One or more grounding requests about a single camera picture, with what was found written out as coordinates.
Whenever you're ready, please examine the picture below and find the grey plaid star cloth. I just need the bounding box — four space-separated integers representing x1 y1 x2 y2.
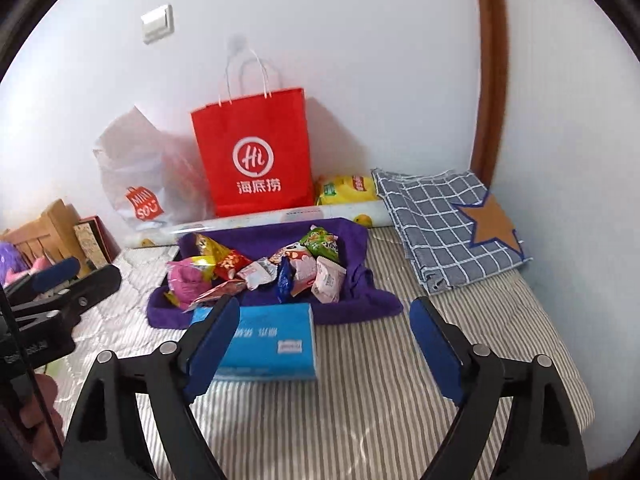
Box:
371 167 533 297

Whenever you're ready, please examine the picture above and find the small pink packet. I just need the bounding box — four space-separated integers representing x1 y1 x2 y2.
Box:
291 255 321 297

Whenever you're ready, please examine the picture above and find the long red pink packet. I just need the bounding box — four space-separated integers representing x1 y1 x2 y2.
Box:
190 280 249 314

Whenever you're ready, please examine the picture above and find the patterned cardboard box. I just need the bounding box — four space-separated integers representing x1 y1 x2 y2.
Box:
72 215 121 271

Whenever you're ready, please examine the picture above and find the red paper bag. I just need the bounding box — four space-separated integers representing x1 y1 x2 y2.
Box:
190 50 316 218

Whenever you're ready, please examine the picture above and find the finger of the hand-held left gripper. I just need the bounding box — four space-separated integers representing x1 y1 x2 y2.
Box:
10 265 123 333
0 257 82 307

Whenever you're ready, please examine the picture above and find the pale pink pastry packet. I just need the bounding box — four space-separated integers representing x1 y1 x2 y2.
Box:
311 256 347 305

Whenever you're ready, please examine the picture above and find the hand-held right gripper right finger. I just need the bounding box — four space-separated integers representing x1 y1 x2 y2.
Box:
409 296 588 480

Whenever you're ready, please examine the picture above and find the person's left hand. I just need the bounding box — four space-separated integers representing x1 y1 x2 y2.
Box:
22 376 64 466

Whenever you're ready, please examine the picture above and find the purple plush toy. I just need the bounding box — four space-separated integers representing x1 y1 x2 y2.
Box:
0 242 31 286

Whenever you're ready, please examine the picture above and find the yellow chip bag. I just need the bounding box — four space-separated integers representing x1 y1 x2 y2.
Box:
315 174 381 207

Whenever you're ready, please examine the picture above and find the brown wooden door frame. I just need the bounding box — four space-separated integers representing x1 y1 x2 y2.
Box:
470 0 508 186

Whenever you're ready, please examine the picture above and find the pink white packet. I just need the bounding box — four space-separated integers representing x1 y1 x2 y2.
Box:
236 257 279 291

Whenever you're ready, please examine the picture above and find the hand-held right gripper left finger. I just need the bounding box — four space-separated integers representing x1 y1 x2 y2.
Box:
59 294 241 480

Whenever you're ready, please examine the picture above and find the dark blue biscuit packet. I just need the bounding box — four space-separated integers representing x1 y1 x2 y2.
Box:
276 256 297 305

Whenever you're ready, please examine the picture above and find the purple towel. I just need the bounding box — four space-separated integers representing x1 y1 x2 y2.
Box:
146 216 405 331

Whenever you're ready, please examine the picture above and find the white light switch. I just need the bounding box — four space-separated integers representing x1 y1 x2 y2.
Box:
140 4 175 45

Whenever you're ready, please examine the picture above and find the large pink foil bag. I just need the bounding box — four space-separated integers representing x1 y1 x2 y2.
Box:
166 255 217 311

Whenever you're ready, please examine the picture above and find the white plastic bag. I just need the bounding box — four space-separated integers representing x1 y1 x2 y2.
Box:
92 105 216 233

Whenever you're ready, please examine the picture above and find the yellow crisps packet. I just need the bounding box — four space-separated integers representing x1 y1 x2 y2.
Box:
194 233 232 267

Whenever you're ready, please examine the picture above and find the green crisps packet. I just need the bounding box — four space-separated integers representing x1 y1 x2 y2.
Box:
299 226 342 267

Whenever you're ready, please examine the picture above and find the blue tissue pack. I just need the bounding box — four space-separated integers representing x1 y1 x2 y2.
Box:
190 302 321 382

